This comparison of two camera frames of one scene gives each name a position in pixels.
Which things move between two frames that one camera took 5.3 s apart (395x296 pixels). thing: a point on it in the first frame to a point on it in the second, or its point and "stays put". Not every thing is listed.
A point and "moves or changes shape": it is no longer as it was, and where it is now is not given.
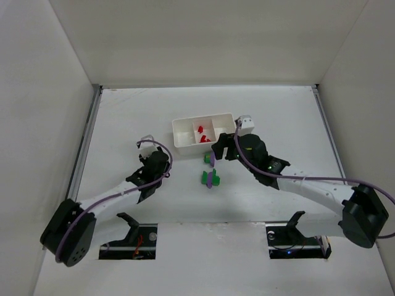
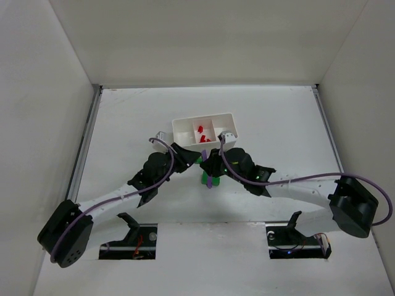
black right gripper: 224,147 to 214,163
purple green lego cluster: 210,158 moves or changes shape
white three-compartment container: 195,135 stays put
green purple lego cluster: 210,179 stays put
